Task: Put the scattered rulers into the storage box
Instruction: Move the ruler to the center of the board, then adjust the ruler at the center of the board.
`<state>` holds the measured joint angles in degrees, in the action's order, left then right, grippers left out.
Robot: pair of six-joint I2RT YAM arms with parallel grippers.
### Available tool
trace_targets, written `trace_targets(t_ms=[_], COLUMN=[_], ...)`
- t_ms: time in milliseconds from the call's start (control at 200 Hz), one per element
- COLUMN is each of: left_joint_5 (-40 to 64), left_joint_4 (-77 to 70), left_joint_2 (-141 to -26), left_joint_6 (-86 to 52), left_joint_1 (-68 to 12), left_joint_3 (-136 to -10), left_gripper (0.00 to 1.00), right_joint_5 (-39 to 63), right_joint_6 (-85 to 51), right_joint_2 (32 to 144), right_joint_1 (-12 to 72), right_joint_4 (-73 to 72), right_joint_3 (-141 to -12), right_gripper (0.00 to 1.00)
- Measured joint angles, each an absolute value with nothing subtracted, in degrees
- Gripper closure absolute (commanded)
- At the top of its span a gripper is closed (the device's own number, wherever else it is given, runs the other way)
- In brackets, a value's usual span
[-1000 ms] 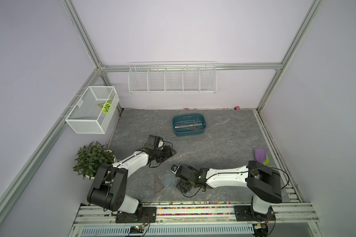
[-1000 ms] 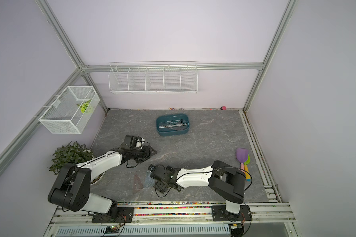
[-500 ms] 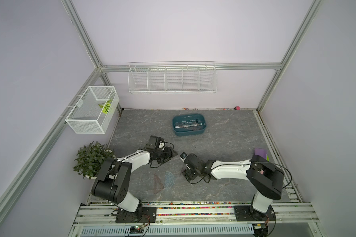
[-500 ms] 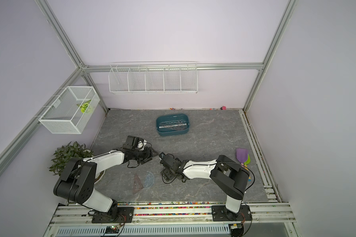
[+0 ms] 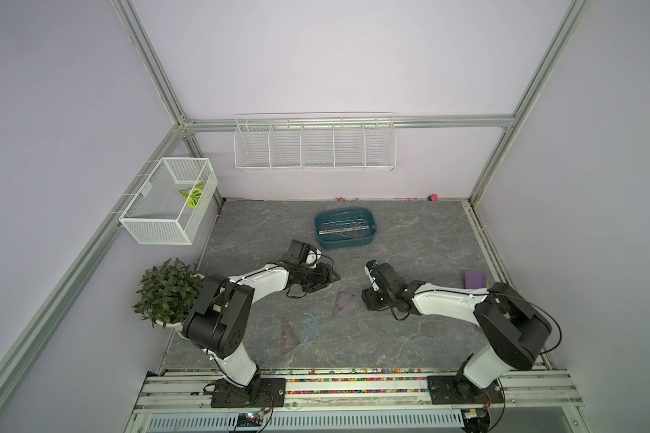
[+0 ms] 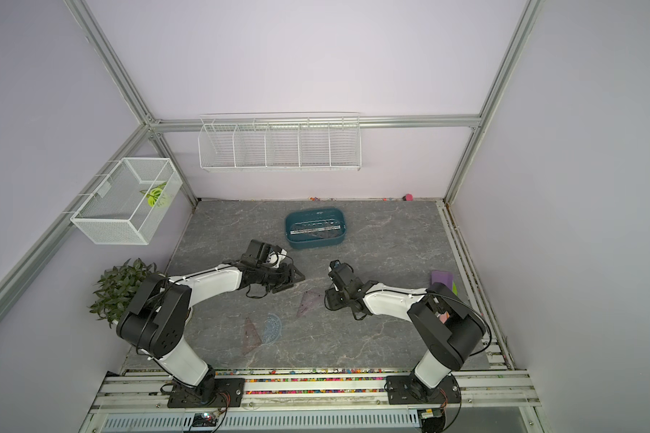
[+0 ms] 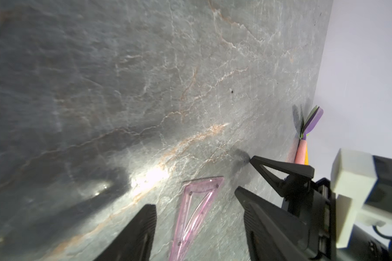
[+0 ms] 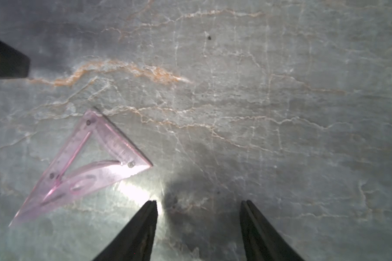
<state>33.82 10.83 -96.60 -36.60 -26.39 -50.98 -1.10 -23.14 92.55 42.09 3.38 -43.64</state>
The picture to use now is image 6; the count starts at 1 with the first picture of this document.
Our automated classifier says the pink triangle ruler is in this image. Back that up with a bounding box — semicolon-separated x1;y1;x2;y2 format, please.
296;290;324;319

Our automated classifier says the teal plastic storage box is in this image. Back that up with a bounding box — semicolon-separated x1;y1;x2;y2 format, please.
285;207;347;250

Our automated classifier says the blue protractor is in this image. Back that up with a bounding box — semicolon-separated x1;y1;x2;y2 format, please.
262;313;283;345

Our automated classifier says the white mesh basket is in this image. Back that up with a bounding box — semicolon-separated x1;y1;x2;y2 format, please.
70;157;182;245

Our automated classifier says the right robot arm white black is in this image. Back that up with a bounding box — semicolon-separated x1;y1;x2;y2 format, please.
324;283;489;390

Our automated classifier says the circuit board left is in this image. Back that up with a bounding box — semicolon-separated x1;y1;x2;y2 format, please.
190;412;218;429

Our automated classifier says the green leaf toy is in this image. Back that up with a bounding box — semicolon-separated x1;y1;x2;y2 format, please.
140;182;169;209

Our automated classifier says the white vent grille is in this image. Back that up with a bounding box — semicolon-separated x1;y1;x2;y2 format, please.
100;410;420;432

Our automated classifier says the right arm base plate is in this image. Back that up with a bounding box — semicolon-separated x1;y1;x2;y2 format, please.
384;375;462;406

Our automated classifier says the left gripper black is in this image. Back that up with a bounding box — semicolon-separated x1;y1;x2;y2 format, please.
256;262;305;292

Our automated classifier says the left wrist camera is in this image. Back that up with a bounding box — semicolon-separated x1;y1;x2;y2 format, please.
242;239;287;268

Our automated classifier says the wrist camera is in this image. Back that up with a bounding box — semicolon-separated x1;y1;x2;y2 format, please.
328;260;357;290
242;239;287;268

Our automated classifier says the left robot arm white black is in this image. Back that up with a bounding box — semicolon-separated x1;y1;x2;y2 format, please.
116;261;305;392

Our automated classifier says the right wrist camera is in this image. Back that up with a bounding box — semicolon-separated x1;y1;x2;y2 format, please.
328;260;357;290

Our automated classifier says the white wire wall shelf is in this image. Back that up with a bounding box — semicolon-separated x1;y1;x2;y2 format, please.
198;112;362;172

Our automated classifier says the clear straight ruler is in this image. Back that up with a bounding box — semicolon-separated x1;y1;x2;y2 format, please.
290;229;343;242

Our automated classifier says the circuit board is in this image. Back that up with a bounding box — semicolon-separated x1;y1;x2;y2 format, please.
190;412;218;429
417;408;446;433

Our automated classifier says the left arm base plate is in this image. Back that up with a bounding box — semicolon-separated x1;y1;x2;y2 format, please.
167;376;246;409

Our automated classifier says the potted green plant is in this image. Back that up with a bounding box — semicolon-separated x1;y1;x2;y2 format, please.
88;258;158;328

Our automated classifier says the circuit board right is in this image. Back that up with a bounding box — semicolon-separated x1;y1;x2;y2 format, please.
417;408;446;433

